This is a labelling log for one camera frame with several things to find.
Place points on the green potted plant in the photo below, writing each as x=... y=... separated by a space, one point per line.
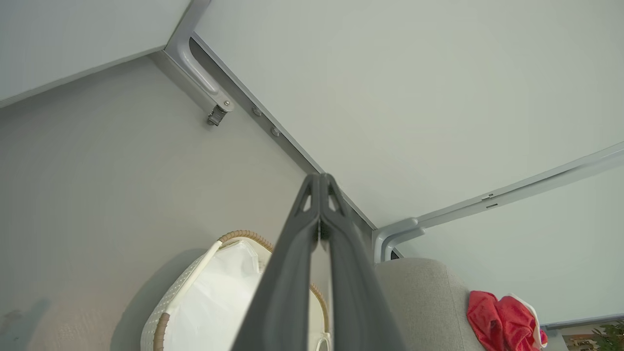
x=612 y=339

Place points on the grey partition corner foot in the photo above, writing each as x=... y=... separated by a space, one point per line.
x=195 y=68

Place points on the red and white garment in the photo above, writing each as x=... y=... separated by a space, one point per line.
x=497 y=321

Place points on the white basket liner cloth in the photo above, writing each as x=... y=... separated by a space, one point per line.
x=214 y=302

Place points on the grey partition double post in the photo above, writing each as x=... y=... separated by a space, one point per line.
x=390 y=236

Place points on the white woven laundry basket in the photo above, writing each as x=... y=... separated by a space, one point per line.
x=170 y=312

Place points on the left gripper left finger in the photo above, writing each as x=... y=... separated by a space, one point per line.
x=282 y=292

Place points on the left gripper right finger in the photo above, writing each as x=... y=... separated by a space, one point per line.
x=356 y=302

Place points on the grey fabric sofa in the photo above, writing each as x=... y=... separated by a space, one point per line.
x=424 y=307

